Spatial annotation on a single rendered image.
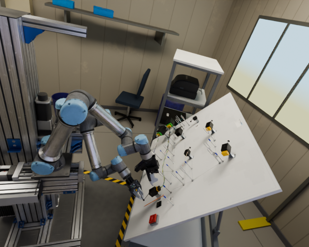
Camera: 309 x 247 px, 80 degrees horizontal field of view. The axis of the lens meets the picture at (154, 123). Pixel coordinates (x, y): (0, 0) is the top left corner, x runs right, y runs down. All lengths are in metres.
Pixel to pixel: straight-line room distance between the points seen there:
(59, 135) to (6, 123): 0.50
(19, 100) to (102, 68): 2.83
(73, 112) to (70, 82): 3.27
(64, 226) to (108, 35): 3.12
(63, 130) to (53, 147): 0.14
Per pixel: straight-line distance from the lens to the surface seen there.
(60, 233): 2.27
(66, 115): 0.96
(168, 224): 1.23
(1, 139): 1.59
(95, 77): 4.11
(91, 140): 1.36
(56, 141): 1.10
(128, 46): 3.96
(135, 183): 1.36
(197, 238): 1.74
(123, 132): 1.19
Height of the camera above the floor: 2.23
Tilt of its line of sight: 32 degrees down
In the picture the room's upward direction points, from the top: 15 degrees clockwise
